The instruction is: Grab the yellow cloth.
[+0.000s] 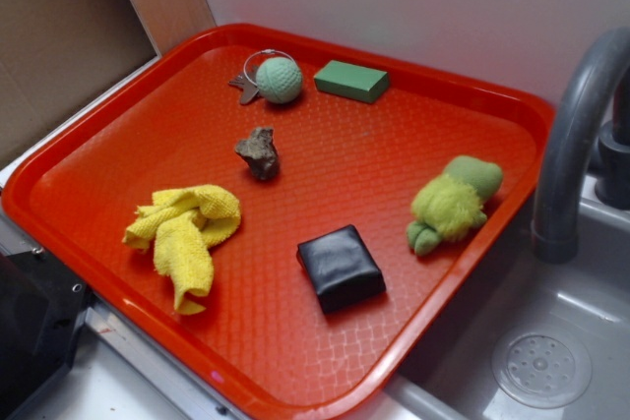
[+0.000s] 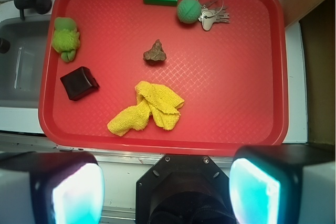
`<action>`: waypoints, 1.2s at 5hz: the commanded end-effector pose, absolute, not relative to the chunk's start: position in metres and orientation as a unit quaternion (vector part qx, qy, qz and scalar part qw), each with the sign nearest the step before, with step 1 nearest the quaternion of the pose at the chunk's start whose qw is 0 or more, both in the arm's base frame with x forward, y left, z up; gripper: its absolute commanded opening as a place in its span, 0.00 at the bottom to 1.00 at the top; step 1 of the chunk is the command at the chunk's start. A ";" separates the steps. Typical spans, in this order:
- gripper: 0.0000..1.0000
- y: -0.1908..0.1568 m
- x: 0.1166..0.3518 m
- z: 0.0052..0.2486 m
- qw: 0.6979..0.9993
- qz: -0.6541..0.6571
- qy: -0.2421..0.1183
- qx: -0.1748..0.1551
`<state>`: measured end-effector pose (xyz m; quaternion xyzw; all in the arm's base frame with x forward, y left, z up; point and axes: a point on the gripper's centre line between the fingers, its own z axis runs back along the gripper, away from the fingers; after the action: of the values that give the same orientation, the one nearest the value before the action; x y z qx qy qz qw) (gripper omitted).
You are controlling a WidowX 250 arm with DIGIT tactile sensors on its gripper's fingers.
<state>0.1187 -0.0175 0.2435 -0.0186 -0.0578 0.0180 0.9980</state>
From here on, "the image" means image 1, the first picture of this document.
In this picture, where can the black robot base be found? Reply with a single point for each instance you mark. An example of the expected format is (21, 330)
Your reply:
(43, 306)

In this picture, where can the yellow cloth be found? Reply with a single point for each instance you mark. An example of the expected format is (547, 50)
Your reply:
(181, 226)

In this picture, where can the red plastic tray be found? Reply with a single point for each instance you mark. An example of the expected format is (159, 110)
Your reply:
(263, 341)

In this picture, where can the brown rock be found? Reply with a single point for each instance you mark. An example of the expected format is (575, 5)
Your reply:
(260, 154)

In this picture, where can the black leather pouch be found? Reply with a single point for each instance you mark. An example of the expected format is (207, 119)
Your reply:
(340, 268)

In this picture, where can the green rectangular block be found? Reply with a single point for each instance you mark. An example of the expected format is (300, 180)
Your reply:
(352, 81)

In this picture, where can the green rubber ball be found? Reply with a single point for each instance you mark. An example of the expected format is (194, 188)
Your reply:
(279, 80)

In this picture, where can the green plush toy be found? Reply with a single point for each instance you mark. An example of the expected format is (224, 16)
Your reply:
(451, 204)

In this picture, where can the grey faucet spout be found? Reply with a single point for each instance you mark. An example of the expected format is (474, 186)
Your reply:
(571, 147)

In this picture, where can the grey plastic sink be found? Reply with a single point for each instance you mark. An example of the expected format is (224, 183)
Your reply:
(523, 339)

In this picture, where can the cardboard panel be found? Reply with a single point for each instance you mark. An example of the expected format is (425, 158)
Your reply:
(56, 57)

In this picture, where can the dark faucet handle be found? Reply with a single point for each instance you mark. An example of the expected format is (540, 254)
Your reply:
(612, 187)

